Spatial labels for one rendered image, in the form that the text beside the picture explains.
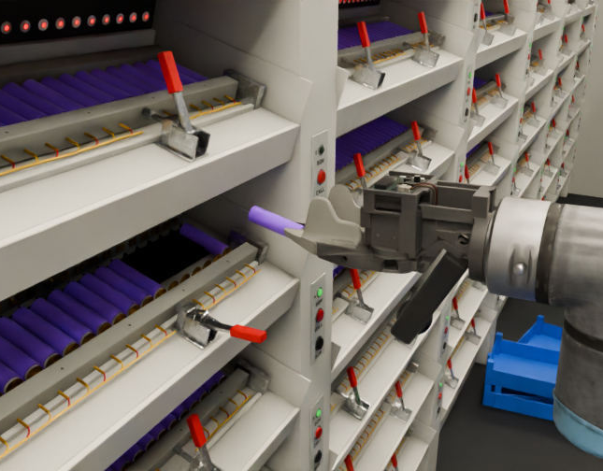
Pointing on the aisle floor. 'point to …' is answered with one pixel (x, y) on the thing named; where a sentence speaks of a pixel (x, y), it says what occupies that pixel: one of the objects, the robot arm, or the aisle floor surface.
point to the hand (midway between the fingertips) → (301, 235)
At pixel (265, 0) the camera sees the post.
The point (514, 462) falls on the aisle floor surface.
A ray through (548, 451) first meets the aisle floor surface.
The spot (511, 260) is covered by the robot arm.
